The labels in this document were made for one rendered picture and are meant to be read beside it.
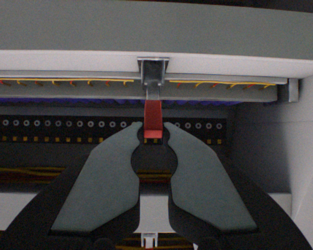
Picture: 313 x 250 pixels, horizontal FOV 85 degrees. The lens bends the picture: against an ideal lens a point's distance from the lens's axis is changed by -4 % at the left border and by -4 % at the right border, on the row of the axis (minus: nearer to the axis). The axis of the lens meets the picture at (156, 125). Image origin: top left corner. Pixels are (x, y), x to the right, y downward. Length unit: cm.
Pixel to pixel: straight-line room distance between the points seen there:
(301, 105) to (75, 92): 27
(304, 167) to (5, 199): 36
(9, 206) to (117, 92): 19
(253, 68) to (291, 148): 12
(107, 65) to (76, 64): 3
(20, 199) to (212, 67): 26
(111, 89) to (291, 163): 25
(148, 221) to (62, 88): 19
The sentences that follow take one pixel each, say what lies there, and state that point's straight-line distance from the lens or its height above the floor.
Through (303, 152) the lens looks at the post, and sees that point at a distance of 27.
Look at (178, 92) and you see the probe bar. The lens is 22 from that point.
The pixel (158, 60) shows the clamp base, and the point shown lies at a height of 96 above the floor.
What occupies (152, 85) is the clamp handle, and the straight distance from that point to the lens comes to 16.
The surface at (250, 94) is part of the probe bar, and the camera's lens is 25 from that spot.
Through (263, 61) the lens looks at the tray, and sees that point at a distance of 19.
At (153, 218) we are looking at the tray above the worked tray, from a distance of 24.
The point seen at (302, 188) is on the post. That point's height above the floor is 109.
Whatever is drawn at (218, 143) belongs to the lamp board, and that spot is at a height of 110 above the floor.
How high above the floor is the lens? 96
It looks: 19 degrees up
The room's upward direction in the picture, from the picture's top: 178 degrees counter-clockwise
